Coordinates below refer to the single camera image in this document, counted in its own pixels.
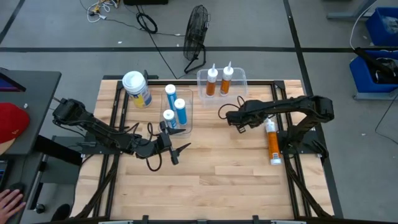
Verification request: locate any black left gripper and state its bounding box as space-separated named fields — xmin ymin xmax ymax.
xmin=155 ymin=121 xmax=192 ymax=166

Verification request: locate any person's shoe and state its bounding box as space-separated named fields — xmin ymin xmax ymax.
xmin=50 ymin=203 xmax=72 ymax=222

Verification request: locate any white cable bundle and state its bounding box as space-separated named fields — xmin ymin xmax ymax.
xmin=79 ymin=0 xmax=122 ymax=24

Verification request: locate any blue plastic bin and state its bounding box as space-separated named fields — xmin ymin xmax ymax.
xmin=366 ymin=6 xmax=398 ymax=47
xmin=349 ymin=49 xmax=398 ymax=94

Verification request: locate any black floor fan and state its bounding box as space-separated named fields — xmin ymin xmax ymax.
xmin=182 ymin=4 xmax=211 ymax=75

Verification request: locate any clear deep plastic bin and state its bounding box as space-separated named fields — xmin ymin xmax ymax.
xmin=196 ymin=67 xmax=249 ymax=106

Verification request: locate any black coiled floor cable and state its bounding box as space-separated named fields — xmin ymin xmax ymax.
xmin=136 ymin=4 xmax=187 ymax=80

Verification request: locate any Lysol wipes canister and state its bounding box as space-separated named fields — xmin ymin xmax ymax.
xmin=121 ymin=70 xmax=153 ymax=109

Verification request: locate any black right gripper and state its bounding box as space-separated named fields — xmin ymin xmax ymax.
xmin=225 ymin=106 xmax=269 ymax=134

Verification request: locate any dark monitor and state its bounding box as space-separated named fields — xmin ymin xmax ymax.
xmin=0 ymin=67 xmax=27 ymax=93

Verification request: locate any orange sealant tube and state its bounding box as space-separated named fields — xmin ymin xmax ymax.
xmin=264 ymin=118 xmax=283 ymax=166
xmin=205 ymin=63 xmax=219 ymax=97
xmin=219 ymin=61 xmax=234 ymax=96

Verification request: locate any person's hand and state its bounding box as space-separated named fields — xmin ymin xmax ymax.
xmin=0 ymin=189 xmax=27 ymax=224

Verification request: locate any dark grey desk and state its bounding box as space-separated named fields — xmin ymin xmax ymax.
xmin=0 ymin=68 xmax=62 ymax=156

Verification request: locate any blue silicone tube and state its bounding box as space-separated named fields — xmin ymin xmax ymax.
xmin=164 ymin=83 xmax=178 ymax=112
xmin=174 ymin=98 xmax=188 ymax=126
xmin=162 ymin=109 xmax=178 ymax=129

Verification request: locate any clear shallow plastic tray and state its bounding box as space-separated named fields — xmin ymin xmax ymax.
xmin=159 ymin=88 xmax=194 ymax=139

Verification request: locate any black box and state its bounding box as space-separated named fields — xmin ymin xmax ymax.
xmin=123 ymin=0 xmax=169 ymax=6

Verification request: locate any black equipment in bin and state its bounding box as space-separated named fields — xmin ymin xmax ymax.
xmin=354 ymin=46 xmax=398 ymax=85

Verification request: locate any red cap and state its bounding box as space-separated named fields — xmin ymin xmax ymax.
xmin=0 ymin=102 xmax=31 ymax=144

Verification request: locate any black computer mouse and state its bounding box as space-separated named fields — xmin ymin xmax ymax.
xmin=8 ymin=182 xmax=25 ymax=195

